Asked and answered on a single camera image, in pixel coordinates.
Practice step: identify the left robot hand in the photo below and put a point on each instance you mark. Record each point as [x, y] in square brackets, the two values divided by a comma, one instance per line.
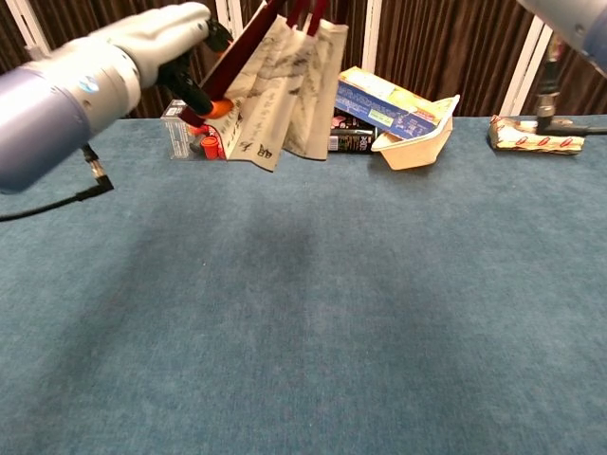
[161, 38]

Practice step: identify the red-ribbed paper folding fan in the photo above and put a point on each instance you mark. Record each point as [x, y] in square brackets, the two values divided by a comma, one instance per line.
[284, 95]

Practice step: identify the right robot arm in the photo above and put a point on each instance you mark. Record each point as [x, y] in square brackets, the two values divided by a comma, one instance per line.
[569, 19]

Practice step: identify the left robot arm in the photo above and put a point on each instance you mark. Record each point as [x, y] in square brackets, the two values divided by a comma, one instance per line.
[42, 123]

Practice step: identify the clear box with red cups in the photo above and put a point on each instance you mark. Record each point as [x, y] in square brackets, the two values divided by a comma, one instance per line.
[178, 137]

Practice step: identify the black printed box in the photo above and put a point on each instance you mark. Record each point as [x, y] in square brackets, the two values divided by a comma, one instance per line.
[351, 142]

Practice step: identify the blue and yellow cardboard box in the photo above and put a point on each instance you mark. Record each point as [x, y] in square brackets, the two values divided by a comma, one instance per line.
[379, 104]

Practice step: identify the cream plastic tray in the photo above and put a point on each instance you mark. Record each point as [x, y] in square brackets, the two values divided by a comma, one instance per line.
[412, 151]

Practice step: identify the blue felt table cover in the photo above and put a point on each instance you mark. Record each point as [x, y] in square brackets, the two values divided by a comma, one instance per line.
[284, 308]

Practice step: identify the white partition frame post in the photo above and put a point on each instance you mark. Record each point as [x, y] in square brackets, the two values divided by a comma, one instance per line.
[372, 38]
[521, 71]
[28, 28]
[223, 7]

